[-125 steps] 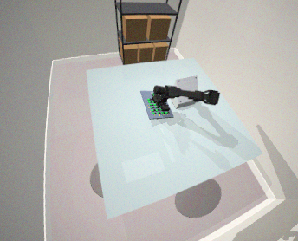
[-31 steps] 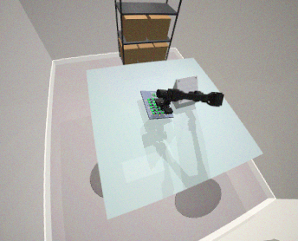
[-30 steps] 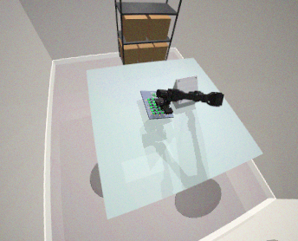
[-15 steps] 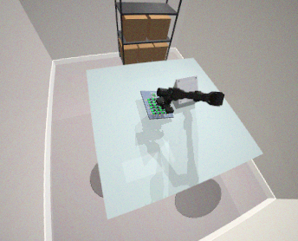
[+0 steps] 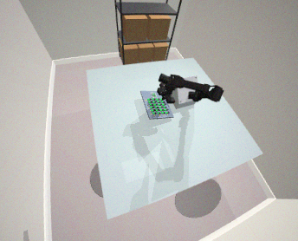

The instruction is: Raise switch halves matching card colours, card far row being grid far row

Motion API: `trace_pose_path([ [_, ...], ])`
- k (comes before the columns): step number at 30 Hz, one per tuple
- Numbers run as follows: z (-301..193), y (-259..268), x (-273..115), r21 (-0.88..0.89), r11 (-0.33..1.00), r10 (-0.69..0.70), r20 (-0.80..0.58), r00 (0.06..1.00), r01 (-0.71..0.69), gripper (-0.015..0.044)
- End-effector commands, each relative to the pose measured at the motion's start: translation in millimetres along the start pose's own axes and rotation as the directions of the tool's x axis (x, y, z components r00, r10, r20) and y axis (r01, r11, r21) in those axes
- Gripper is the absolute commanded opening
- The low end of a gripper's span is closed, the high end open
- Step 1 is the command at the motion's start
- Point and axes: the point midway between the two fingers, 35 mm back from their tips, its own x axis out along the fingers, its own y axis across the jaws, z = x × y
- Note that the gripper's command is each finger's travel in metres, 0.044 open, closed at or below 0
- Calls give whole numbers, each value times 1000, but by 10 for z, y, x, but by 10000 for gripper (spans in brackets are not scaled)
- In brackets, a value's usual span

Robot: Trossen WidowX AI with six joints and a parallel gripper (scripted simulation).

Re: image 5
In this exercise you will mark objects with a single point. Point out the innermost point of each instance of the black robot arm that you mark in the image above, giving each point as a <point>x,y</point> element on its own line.
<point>201,90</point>

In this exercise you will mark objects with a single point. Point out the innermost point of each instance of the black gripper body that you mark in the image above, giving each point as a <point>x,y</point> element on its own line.
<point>169,99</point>

